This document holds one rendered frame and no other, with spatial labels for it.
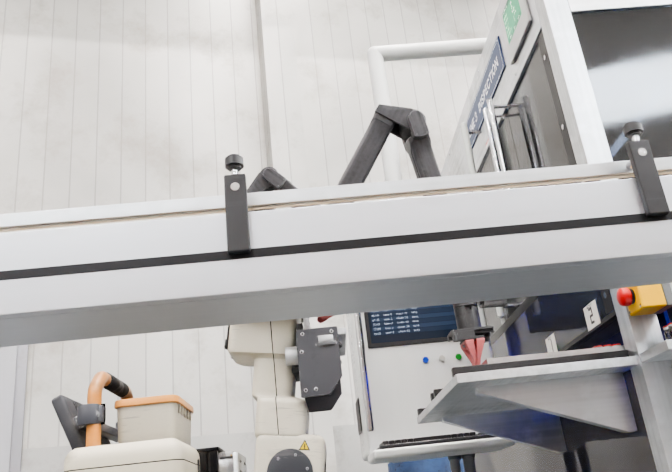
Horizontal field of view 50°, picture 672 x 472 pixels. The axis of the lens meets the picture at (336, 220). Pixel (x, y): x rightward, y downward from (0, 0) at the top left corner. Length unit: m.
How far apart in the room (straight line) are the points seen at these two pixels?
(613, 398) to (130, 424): 1.11
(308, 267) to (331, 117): 6.12
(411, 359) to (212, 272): 1.91
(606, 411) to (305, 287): 1.13
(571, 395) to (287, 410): 0.65
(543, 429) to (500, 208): 1.49
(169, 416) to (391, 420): 1.02
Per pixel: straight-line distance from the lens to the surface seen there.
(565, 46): 2.02
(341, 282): 0.76
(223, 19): 7.28
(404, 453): 2.34
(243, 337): 1.81
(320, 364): 1.73
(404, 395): 2.60
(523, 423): 2.24
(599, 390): 1.78
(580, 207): 0.84
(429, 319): 2.67
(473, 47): 3.32
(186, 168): 6.35
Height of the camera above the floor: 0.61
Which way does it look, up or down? 23 degrees up
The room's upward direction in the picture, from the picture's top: 6 degrees counter-clockwise
